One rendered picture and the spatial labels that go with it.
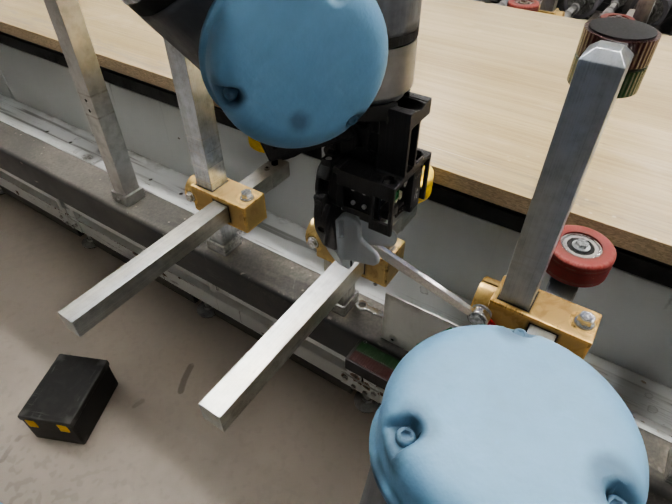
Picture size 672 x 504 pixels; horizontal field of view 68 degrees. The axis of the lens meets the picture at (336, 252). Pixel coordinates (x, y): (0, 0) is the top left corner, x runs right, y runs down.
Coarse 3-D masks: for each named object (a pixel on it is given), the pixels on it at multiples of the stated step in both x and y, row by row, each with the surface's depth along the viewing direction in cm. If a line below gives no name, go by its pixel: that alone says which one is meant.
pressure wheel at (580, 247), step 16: (560, 240) 60; (576, 240) 60; (592, 240) 60; (608, 240) 60; (560, 256) 58; (576, 256) 58; (592, 256) 58; (608, 256) 58; (560, 272) 59; (576, 272) 57; (592, 272) 57; (608, 272) 58
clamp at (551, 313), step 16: (480, 288) 60; (496, 288) 59; (496, 304) 58; (512, 304) 57; (544, 304) 57; (560, 304) 57; (576, 304) 57; (496, 320) 59; (512, 320) 58; (528, 320) 56; (544, 320) 56; (560, 320) 56; (560, 336) 55; (576, 336) 54; (592, 336) 54; (576, 352) 55
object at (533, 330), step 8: (552, 280) 61; (552, 288) 60; (560, 288) 60; (568, 288) 60; (576, 288) 60; (560, 296) 60; (568, 296) 60; (528, 328) 56; (536, 328) 56; (544, 336) 55; (552, 336) 55
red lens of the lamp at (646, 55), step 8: (584, 24) 43; (584, 32) 42; (592, 32) 41; (584, 40) 42; (592, 40) 41; (608, 40) 40; (616, 40) 40; (648, 40) 40; (656, 40) 40; (584, 48) 42; (632, 48) 40; (640, 48) 40; (648, 48) 40; (640, 56) 40; (648, 56) 41; (632, 64) 41; (640, 64) 41; (648, 64) 42
